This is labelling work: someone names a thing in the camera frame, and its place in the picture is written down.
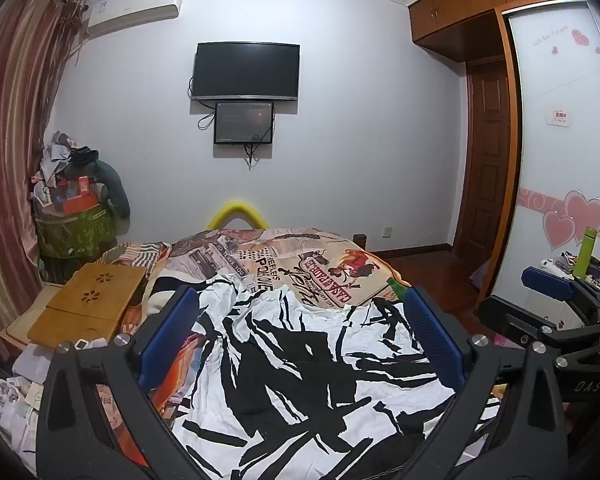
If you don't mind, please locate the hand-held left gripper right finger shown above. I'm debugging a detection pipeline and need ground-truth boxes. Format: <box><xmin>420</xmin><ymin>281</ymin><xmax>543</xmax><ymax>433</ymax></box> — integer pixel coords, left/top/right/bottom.
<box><xmin>395</xmin><ymin>286</ymin><xmax>571</xmax><ymax>480</ymax></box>

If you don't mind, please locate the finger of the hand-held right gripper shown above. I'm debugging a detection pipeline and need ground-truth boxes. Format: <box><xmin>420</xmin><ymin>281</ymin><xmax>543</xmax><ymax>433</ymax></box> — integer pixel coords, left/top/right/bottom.
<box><xmin>477</xmin><ymin>294</ymin><xmax>600</xmax><ymax>361</ymax></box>
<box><xmin>521</xmin><ymin>266</ymin><xmax>600</xmax><ymax>328</ymax></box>

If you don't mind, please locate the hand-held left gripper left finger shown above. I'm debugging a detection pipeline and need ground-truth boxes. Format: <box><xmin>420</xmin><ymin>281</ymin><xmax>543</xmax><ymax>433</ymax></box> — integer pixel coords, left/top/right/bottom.
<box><xmin>35</xmin><ymin>284</ymin><xmax>216</xmax><ymax>480</ymax></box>

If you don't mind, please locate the black and white garment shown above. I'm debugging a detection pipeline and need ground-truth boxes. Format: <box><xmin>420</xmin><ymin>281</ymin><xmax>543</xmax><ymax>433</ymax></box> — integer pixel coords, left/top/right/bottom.
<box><xmin>170</xmin><ymin>272</ymin><xmax>501</xmax><ymax>480</ymax></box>

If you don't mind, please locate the pile of mixed clothes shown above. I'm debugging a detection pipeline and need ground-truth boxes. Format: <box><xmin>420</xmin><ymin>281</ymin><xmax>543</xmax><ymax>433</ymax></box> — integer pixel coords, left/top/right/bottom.
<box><xmin>30</xmin><ymin>130</ymin><xmax>103</xmax><ymax>183</ymax></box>

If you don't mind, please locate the white nightstand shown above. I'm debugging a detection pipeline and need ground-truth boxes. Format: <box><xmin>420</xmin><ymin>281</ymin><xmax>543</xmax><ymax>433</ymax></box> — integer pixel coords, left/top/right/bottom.
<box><xmin>530</xmin><ymin>254</ymin><xmax>600</xmax><ymax>328</ymax></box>

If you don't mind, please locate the cream and black cloth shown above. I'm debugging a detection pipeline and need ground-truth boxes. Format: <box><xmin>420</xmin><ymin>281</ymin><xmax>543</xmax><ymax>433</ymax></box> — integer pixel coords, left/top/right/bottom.
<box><xmin>145</xmin><ymin>260</ymin><xmax>216</xmax><ymax>322</ymax></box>

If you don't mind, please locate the green bottle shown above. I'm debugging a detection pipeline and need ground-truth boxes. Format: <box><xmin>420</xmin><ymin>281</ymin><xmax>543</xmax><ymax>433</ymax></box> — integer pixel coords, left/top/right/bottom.
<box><xmin>572</xmin><ymin>226</ymin><xmax>599</xmax><ymax>280</ymax></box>

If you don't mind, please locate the wooden lap desk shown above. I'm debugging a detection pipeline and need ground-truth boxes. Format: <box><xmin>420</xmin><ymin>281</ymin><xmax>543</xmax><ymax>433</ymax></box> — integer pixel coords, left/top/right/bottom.
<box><xmin>27</xmin><ymin>262</ymin><xmax>148</xmax><ymax>348</ymax></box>

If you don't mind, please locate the white heart-print wardrobe door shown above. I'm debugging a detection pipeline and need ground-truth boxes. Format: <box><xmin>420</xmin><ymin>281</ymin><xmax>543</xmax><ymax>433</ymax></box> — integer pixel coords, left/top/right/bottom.
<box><xmin>487</xmin><ymin>0</ymin><xmax>600</xmax><ymax>321</ymax></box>

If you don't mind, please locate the brown wooden door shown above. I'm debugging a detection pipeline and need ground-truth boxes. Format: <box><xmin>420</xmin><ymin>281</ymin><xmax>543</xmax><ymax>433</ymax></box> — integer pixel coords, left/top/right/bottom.
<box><xmin>452</xmin><ymin>60</ymin><xmax>513</xmax><ymax>266</ymax></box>

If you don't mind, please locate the green fabric storage bag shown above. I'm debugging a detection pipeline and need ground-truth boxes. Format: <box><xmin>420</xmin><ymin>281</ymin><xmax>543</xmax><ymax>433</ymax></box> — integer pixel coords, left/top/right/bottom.
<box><xmin>34</xmin><ymin>200</ymin><xmax>118</xmax><ymax>263</ymax></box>

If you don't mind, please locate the beige board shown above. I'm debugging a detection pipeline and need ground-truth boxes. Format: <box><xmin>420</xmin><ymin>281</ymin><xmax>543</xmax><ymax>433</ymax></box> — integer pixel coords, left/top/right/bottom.
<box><xmin>0</xmin><ymin>282</ymin><xmax>65</xmax><ymax>347</ymax></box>

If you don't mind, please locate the printed blanket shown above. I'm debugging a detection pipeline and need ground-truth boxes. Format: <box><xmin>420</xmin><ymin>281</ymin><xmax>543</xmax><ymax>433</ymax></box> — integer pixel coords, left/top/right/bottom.
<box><xmin>95</xmin><ymin>227</ymin><xmax>511</xmax><ymax>480</ymax></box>

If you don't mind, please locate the pile of white papers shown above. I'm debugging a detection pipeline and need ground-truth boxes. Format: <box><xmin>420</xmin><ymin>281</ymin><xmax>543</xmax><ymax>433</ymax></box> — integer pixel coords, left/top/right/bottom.
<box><xmin>0</xmin><ymin>337</ymin><xmax>112</xmax><ymax>467</ymax></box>

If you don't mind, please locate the orange box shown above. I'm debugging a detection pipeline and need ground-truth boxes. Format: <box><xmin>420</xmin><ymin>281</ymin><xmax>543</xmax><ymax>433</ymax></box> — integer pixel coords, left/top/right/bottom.
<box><xmin>62</xmin><ymin>195</ymin><xmax>99</xmax><ymax>214</ymax></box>

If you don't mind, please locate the striped brown curtain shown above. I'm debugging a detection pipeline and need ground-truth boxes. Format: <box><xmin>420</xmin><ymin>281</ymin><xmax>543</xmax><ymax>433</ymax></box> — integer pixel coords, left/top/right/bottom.
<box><xmin>0</xmin><ymin>0</ymin><xmax>88</xmax><ymax>361</ymax></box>

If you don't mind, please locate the wooden overhead cupboard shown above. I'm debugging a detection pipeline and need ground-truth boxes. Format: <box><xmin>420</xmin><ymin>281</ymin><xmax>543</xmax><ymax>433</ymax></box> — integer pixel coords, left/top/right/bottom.
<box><xmin>407</xmin><ymin>0</ymin><xmax>588</xmax><ymax>63</ymax></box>

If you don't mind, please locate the white air conditioner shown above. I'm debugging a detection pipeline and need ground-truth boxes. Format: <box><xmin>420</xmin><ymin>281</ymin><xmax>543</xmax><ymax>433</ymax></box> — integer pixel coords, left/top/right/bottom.
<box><xmin>82</xmin><ymin>0</ymin><xmax>186</xmax><ymax>40</ymax></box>

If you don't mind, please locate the small black wall monitor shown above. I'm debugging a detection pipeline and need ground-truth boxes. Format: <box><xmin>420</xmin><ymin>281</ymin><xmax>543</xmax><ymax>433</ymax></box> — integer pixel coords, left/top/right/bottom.
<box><xmin>214</xmin><ymin>101</ymin><xmax>275</xmax><ymax>145</ymax></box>

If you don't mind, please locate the black wall television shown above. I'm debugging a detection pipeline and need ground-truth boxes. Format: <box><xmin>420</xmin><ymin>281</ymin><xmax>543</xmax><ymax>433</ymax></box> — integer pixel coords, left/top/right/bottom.
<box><xmin>190</xmin><ymin>42</ymin><xmax>301</xmax><ymax>102</ymax></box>

